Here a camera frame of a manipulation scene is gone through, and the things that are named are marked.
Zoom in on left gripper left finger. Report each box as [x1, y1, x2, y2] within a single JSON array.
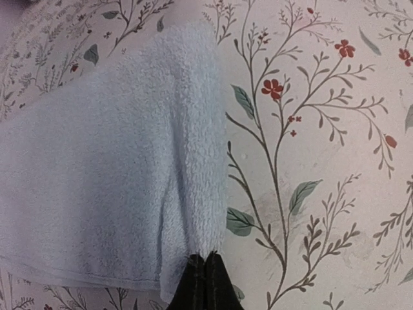
[[167, 254, 205, 310]]

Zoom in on floral table cloth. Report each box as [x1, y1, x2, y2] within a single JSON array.
[[1, 1, 412, 309]]

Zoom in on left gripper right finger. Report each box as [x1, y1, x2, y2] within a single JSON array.
[[206, 252, 243, 310]]

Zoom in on light blue cloth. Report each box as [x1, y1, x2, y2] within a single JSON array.
[[1, 22, 227, 302]]

